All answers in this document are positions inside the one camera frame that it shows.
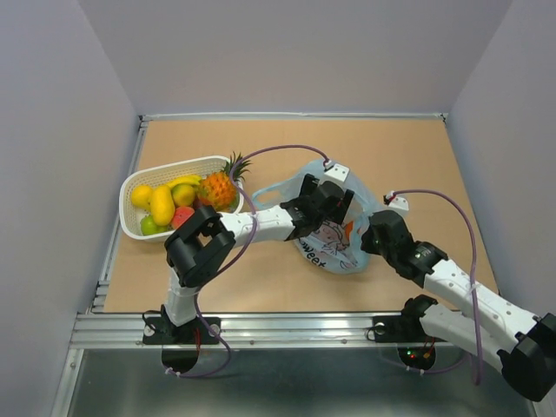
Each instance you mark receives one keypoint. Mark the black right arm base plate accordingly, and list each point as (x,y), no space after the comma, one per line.
(397,329)

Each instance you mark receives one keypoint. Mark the lower yellow banana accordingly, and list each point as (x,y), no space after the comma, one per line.
(183,195)

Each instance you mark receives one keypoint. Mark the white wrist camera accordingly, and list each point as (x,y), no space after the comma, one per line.
(398,204)
(335,172)

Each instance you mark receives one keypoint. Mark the red yellow peach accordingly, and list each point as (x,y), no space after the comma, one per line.
(181,215)

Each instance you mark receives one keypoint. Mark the aluminium front frame rail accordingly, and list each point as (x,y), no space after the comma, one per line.
(276,330)

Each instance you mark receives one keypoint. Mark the upper yellow banana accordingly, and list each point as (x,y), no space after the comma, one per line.
(191,180)

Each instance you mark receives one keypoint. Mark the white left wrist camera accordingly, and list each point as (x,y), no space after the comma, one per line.
(335,172)

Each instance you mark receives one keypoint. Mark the white perforated plastic basket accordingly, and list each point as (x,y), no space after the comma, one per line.
(131,216)

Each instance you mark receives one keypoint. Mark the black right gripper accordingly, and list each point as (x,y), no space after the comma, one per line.
(367,241)

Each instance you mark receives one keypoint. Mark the orange tangerine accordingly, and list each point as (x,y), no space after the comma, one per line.
(349,228)

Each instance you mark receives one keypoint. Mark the light blue printed plastic bag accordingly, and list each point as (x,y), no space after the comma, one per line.
(328,247)

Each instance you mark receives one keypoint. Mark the yellow banana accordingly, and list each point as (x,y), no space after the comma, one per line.
(183,195)
(191,180)

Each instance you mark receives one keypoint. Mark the aluminium back rail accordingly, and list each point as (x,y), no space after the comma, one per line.
(261,115)

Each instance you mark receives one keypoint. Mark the green apple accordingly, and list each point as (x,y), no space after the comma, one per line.
(149,227)

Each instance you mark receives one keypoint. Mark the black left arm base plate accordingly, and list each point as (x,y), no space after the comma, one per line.
(159,331)

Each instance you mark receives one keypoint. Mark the dark red plum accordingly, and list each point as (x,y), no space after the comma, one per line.
(200,202)

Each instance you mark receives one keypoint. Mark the orange pineapple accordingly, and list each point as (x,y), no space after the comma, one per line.
(218,187)

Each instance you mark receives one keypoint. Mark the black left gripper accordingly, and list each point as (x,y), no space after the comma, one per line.
(338,212)

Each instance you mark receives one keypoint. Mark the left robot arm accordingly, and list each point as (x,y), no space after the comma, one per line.
(196,251)

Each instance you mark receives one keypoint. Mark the yellow lemon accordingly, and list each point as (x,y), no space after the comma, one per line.
(140,196)

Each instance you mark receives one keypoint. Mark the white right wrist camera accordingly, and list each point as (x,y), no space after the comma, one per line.
(398,204)

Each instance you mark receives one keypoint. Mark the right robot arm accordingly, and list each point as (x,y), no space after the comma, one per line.
(517,343)

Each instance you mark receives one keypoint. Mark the green yellow mango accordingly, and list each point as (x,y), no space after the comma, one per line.
(162,206)

